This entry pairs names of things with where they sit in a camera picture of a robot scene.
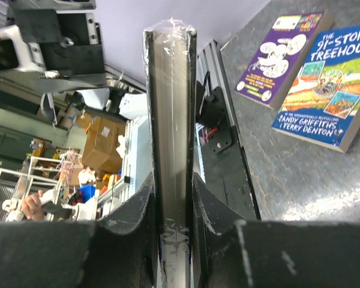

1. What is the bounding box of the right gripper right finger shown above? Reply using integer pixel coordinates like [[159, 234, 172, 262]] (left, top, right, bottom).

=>
[[193, 175, 360, 287]]

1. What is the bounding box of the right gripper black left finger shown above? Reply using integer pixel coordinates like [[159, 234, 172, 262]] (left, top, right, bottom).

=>
[[0, 175, 157, 287]]

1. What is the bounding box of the black moon and sixpence book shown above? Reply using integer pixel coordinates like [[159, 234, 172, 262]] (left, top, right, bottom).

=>
[[143, 18, 197, 287]]

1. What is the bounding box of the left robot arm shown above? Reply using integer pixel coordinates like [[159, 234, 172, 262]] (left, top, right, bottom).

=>
[[0, 1, 107, 93]]

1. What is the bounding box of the distant person hand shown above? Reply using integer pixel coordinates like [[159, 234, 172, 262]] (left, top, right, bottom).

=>
[[21, 190, 44, 220]]

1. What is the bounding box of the cardboard box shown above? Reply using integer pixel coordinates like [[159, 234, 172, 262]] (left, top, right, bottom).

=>
[[82, 117, 126, 174]]

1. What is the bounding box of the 91-storey treehouse book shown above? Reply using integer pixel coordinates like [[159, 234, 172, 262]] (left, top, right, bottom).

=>
[[272, 25, 360, 152]]

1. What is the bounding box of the purple paperback book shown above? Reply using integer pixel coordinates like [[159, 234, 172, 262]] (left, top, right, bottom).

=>
[[234, 11, 334, 110]]

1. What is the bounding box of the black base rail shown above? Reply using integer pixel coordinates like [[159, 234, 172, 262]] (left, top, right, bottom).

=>
[[194, 71, 262, 221]]

